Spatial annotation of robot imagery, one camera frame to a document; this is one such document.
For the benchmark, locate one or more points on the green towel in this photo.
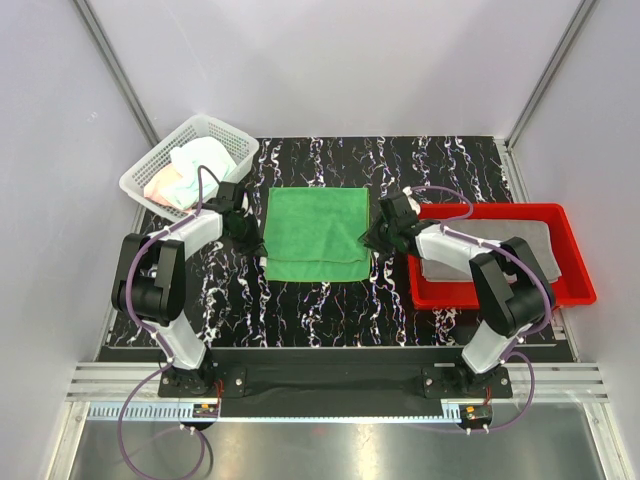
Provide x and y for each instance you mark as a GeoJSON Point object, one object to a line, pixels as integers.
{"type": "Point", "coordinates": [312, 234]}

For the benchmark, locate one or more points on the grey towel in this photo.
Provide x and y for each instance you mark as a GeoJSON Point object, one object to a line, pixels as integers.
{"type": "Point", "coordinates": [535, 233]}

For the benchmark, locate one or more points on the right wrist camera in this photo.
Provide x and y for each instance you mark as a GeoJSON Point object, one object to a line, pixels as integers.
{"type": "Point", "coordinates": [398, 211]}

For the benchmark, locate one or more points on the white towel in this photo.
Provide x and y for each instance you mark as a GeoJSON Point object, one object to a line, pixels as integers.
{"type": "Point", "coordinates": [201, 163]}

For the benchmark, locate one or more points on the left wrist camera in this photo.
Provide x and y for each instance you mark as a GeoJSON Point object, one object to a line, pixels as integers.
{"type": "Point", "coordinates": [229, 197]}

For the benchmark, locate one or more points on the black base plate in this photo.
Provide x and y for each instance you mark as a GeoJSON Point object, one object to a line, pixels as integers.
{"type": "Point", "coordinates": [431, 382]}

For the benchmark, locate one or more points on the white plastic basket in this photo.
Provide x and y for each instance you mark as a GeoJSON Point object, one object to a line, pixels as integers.
{"type": "Point", "coordinates": [240, 145]}

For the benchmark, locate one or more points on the pink towel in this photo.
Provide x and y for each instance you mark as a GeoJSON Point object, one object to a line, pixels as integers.
{"type": "Point", "coordinates": [161, 185]}

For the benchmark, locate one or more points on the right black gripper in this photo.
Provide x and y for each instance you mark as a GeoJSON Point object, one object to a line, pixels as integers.
{"type": "Point", "coordinates": [372, 241]}

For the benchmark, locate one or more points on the white slotted cable duct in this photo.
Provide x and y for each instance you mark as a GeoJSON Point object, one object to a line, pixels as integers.
{"type": "Point", "coordinates": [154, 411]}

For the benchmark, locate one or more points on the red plastic tray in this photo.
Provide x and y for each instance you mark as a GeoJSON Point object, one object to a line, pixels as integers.
{"type": "Point", "coordinates": [573, 288]}

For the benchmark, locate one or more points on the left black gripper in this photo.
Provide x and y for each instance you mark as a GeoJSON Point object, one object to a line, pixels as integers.
{"type": "Point", "coordinates": [255, 243]}

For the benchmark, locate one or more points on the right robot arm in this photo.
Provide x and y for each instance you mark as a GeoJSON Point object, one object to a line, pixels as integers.
{"type": "Point", "coordinates": [514, 296]}

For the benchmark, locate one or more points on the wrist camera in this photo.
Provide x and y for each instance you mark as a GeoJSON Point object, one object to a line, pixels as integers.
{"type": "Point", "coordinates": [229, 197]}
{"type": "Point", "coordinates": [398, 211]}

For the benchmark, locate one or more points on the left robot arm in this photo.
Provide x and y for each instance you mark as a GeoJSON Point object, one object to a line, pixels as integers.
{"type": "Point", "coordinates": [150, 280]}

